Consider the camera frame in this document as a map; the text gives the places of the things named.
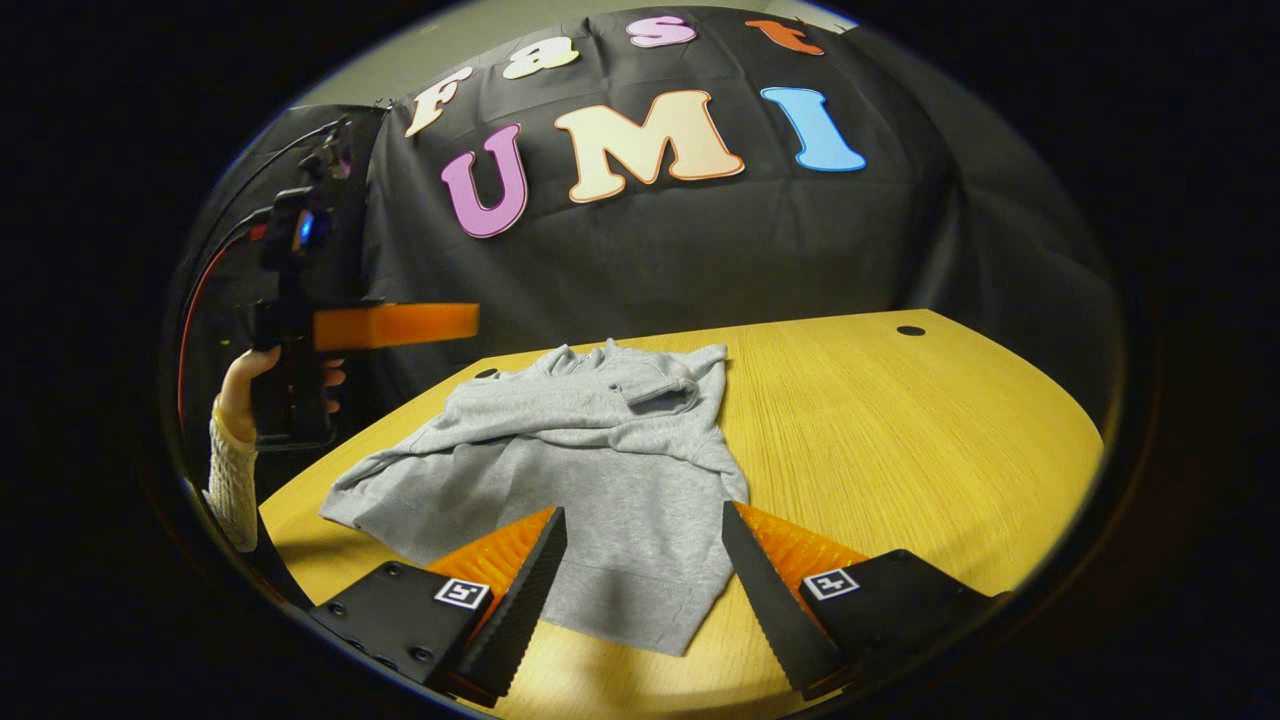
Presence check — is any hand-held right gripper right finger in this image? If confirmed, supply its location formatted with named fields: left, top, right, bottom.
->
left=721, top=500, right=1011, bottom=701

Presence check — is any black cable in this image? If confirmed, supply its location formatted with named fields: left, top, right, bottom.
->
left=196, top=117, right=353, bottom=301

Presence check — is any grey sweatshirt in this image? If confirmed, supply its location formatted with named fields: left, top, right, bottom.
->
left=319, top=338, right=751, bottom=658

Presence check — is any red cable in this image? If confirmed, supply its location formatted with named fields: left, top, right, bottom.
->
left=177, top=224, right=272, bottom=431

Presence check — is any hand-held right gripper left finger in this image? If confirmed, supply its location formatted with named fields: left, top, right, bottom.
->
left=305, top=506, right=568, bottom=709

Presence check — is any black backdrop cloth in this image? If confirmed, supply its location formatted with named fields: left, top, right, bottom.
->
left=165, top=5, right=1121, bottom=441

